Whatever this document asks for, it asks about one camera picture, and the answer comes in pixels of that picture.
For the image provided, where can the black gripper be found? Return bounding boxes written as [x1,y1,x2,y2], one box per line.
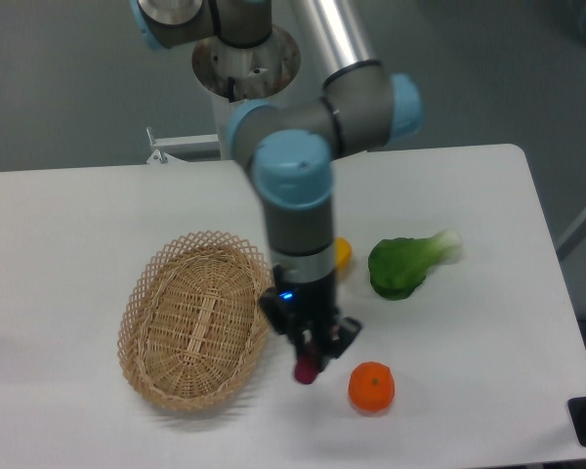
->
[258,266,362,372]

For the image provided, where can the purple sweet potato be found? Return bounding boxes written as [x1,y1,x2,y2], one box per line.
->
[293,340,319,385]

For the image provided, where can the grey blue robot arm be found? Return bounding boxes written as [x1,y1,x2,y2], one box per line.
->
[132,1,423,383]

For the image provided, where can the woven wicker basket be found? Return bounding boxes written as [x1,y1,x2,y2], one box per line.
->
[117,231,272,411]

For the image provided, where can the yellow mango toy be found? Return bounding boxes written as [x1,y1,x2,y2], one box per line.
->
[334,236,353,278]

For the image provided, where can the orange tangerine toy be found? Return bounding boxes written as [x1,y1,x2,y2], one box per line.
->
[348,362,396,413]

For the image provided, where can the green bok choy toy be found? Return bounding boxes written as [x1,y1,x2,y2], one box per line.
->
[367,230,463,301]

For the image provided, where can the white metal mounting frame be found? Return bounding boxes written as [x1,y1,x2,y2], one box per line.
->
[146,127,221,164]

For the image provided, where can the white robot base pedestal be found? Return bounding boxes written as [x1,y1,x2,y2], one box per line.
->
[192,25,301,160]

